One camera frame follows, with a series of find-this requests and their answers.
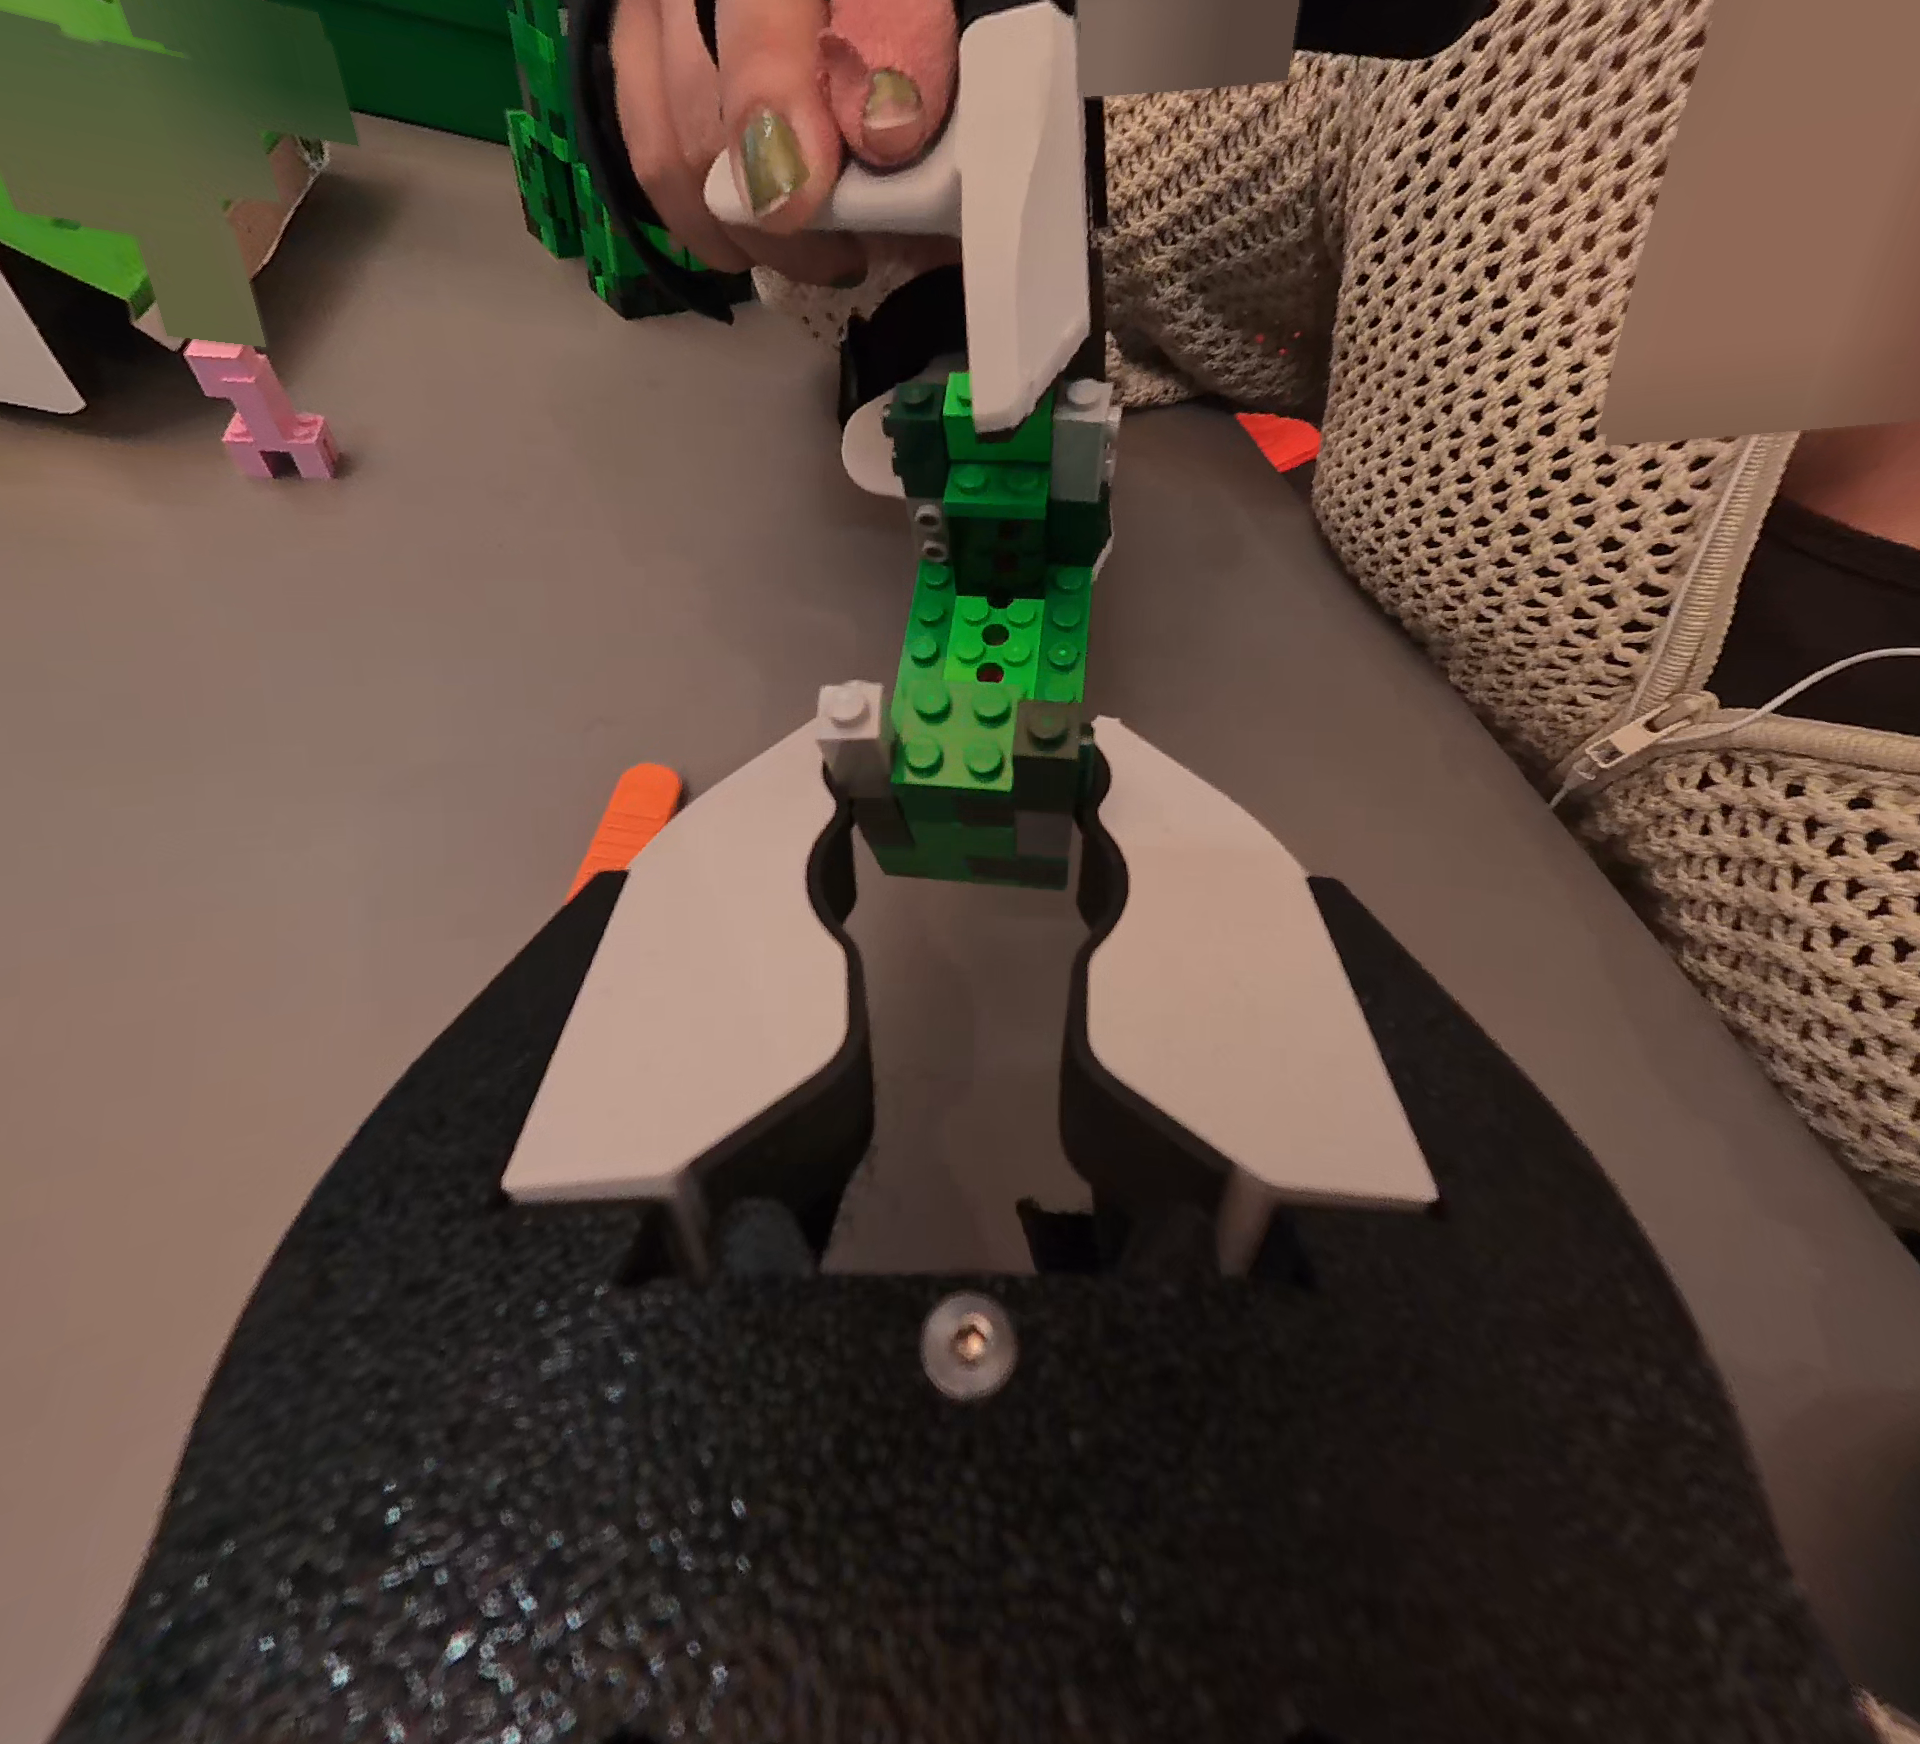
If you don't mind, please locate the pink lego pig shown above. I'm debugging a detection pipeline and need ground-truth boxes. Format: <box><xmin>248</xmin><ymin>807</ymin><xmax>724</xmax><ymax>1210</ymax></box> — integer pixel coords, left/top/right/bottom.
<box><xmin>183</xmin><ymin>338</ymin><xmax>342</xmax><ymax>482</ymax></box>

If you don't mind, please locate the green pixel-pattern lego figure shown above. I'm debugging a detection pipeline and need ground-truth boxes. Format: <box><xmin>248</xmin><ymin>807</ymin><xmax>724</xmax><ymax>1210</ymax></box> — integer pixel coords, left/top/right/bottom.
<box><xmin>480</xmin><ymin>0</ymin><xmax>755</xmax><ymax>323</ymax></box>

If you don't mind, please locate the green lego build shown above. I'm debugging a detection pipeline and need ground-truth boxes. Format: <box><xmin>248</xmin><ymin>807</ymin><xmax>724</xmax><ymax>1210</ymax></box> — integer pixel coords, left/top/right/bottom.
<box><xmin>818</xmin><ymin>371</ymin><xmax>1127</xmax><ymax>895</ymax></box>

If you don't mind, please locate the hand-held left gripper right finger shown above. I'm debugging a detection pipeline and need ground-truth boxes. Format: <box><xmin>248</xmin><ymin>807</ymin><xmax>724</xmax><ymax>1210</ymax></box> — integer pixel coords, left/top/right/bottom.
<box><xmin>1057</xmin><ymin>715</ymin><xmax>1443</xmax><ymax>1279</ymax></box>

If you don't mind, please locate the black shirt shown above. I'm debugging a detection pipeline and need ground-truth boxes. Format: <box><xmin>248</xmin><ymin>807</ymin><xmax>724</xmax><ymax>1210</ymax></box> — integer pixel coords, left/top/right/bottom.
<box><xmin>1709</xmin><ymin>498</ymin><xmax>1920</xmax><ymax>730</ymax></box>

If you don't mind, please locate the thin white cable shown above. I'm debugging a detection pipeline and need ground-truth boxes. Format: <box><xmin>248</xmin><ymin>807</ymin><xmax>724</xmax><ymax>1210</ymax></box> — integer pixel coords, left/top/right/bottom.
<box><xmin>1549</xmin><ymin>647</ymin><xmax>1920</xmax><ymax>810</ymax></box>

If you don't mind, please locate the person's right hand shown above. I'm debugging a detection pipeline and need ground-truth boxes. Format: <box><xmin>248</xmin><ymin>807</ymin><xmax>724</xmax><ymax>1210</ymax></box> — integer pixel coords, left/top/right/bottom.
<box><xmin>609</xmin><ymin>0</ymin><xmax>976</xmax><ymax>280</ymax></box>

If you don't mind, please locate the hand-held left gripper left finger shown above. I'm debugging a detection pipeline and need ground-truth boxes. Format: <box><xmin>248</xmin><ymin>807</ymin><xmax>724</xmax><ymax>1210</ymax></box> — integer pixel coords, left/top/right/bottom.
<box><xmin>500</xmin><ymin>728</ymin><xmax>877</xmax><ymax>1279</ymax></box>

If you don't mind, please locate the orange brick separator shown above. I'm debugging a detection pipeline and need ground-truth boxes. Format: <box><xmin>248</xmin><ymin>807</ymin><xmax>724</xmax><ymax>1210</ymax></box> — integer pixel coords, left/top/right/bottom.
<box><xmin>566</xmin><ymin>762</ymin><xmax>686</xmax><ymax>906</ymax></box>

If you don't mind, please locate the cream knit cardigan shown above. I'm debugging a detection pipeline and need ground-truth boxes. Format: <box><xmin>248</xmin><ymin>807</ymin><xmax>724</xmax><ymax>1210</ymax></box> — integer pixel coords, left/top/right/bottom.
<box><xmin>1101</xmin><ymin>0</ymin><xmax>1920</xmax><ymax>1228</ymax></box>

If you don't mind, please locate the green lego box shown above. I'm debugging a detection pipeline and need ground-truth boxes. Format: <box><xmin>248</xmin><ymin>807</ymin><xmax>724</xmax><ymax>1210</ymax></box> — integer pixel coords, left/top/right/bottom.
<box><xmin>0</xmin><ymin>0</ymin><xmax>334</xmax><ymax>418</ymax></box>

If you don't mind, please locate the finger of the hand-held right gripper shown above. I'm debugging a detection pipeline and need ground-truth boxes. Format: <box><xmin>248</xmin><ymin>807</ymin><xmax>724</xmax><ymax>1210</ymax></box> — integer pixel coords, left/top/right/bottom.
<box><xmin>841</xmin><ymin>349</ymin><xmax>978</xmax><ymax>501</ymax></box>
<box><xmin>960</xmin><ymin>0</ymin><xmax>1109</xmax><ymax>435</ymax></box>

